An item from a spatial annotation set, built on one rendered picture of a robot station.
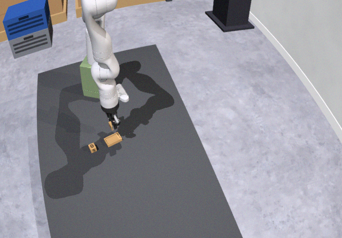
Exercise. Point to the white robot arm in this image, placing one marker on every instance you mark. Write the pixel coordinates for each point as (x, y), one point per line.
(105, 67)

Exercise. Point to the tan rectangular tray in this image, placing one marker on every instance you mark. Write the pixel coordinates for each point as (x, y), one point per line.
(113, 139)

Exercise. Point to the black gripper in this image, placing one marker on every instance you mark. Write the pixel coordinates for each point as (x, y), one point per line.
(112, 116)

